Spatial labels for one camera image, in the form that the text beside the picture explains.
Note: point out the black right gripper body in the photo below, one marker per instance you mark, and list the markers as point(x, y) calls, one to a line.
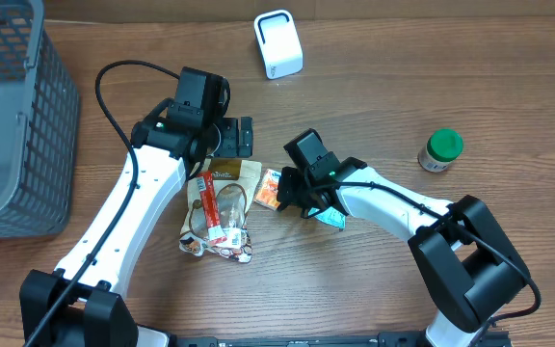
point(298, 187)

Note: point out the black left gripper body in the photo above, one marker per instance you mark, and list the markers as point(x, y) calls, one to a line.
point(238, 137)

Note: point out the orange tissue packet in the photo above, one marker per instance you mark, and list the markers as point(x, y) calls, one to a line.
point(267, 193)

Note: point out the teal wet wipes pack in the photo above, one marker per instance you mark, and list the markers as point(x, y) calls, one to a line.
point(332, 217)

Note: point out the dried food snack bag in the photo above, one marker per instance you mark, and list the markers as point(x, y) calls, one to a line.
point(219, 200)

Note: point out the green lid glass jar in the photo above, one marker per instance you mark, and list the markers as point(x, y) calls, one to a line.
point(441, 150)

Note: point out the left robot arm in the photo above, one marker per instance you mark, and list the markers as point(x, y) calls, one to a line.
point(82, 302)

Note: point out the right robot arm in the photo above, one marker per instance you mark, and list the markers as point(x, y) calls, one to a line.
point(471, 269)

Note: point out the white barcode scanner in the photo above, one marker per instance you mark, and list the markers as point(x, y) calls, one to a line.
point(278, 43)

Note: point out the grey plastic mesh basket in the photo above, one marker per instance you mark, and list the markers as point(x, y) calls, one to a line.
point(39, 120)

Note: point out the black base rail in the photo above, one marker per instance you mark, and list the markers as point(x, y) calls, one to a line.
point(277, 342)

